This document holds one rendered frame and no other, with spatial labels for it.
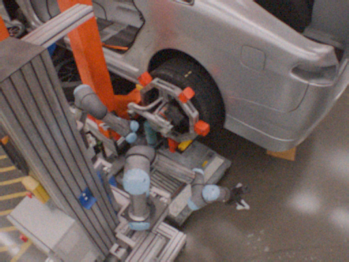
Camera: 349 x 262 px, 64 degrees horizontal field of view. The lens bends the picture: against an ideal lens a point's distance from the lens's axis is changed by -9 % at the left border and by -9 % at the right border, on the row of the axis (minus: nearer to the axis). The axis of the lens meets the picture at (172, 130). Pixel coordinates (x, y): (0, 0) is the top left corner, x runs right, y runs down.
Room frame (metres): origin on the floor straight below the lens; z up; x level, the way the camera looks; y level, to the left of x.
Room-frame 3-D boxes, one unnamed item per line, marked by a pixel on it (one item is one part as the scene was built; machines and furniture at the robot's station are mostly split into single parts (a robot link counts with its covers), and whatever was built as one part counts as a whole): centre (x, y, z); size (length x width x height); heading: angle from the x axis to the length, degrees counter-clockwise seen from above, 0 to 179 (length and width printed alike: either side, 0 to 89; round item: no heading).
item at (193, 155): (1.88, -0.10, 0.32); 0.40 x 0.30 x 0.28; 47
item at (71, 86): (3.01, 1.07, 0.39); 0.66 x 0.66 x 0.24
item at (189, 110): (1.76, 0.02, 0.85); 0.54 x 0.07 x 0.54; 47
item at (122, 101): (2.17, 0.32, 0.69); 0.52 x 0.17 x 0.35; 137
